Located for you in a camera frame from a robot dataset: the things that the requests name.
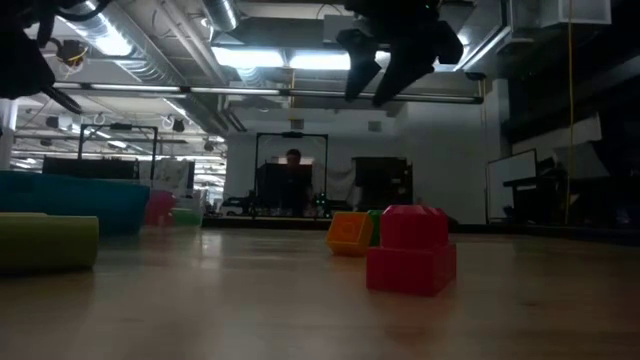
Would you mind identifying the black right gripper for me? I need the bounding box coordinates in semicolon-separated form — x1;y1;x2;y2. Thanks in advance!
337;0;465;107

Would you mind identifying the green double block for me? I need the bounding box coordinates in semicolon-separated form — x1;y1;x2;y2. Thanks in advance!
172;208;204;227
368;209;385;247

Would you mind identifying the yellow small block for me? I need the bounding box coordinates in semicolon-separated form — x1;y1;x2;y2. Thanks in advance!
325;211;375;258

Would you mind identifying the red double block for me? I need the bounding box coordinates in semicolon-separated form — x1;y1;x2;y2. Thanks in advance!
144;189;177;226
365;203;458;298

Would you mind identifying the light green cylinder block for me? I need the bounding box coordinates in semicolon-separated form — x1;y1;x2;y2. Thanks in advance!
0;213;100;274

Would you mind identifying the ceiling light panel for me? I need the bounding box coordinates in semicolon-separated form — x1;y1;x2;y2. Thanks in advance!
288;49;351;71
212;47;285;70

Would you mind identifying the black cabinet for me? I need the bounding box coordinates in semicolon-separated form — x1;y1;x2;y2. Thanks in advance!
352;156;415;212

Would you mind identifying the person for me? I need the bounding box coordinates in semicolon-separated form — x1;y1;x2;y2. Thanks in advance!
279;148;314;217

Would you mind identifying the grey horizontal bar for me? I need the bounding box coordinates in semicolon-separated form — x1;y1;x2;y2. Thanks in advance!
49;79;485;106

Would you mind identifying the black monitor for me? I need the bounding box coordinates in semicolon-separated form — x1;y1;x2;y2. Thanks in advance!
256;162;301;214

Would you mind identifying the whiteboard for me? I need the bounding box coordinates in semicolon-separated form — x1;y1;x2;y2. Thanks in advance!
485;148;539;222

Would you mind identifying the white ceiling box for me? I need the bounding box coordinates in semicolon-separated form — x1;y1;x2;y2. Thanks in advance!
509;0;614;29

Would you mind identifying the black desk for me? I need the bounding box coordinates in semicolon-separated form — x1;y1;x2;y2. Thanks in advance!
502;157;640;234

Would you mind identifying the clear plastic bin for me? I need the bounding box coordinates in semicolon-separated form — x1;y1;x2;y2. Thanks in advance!
144;189;206;229

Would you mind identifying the black long box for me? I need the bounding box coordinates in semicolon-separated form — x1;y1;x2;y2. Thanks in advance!
42;155;141;180

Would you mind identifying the blue plastic bin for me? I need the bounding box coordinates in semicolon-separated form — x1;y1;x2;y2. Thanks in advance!
0;169;152;235

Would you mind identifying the black rig frame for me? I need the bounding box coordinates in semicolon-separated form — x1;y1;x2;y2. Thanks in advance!
254;131;330;216

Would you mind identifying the silver round duct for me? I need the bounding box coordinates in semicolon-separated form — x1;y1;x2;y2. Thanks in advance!
201;0;239;32

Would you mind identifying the black aluminium table frame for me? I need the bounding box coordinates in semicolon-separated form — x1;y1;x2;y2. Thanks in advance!
202;213;640;247

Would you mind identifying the silver spiral duct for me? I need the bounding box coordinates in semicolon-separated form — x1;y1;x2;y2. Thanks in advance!
49;0;174;86

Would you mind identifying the black frame stand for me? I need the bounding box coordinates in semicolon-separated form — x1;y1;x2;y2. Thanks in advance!
77;122;160;179

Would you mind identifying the black yellow cable reel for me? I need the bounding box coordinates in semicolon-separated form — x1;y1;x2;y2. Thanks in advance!
54;38;90;69

